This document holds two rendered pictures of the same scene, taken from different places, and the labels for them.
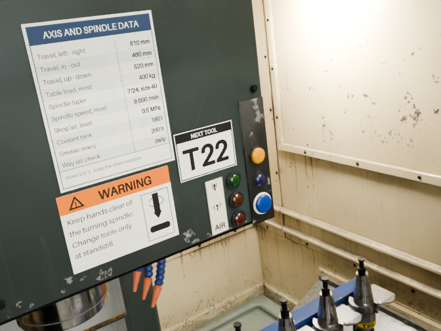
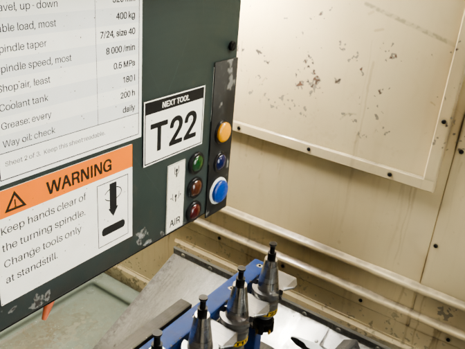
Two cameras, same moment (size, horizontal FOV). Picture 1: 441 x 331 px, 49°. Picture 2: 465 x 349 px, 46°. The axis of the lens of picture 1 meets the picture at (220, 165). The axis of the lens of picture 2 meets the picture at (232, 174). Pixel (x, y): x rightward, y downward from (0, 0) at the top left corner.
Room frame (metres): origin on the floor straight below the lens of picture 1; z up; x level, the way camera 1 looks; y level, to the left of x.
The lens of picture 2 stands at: (0.15, 0.19, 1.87)
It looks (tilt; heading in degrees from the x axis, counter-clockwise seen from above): 24 degrees down; 334
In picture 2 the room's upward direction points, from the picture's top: 5 degrees clockwise
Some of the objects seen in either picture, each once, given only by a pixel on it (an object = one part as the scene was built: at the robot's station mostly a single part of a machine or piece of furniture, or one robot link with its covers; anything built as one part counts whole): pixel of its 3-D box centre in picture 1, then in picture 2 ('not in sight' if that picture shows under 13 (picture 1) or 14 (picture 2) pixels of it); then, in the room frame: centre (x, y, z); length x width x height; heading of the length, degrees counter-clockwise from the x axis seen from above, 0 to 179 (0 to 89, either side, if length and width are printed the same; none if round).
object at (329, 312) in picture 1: (327, 307); (238, 299); (0.86, -0.18, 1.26); 0.04 x 0.04 x 0.07
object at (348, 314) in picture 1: (346, 315); (252, 305); (0.89, -0.23, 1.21); 0.07 x 0.05 x 0.01; 31
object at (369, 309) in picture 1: (363, 305); (267, 291); (0.92, -0.27, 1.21); 0.06 x 0.06 x 0.03
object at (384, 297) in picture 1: (379, 295); (280, 280); (0.95, -0.32, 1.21); 0.07 x 0.05 x 0.01; 31
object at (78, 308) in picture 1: (56, 276); not in sight; (0.74, 0.30, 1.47); 0.16 x 0.16 x 0.12
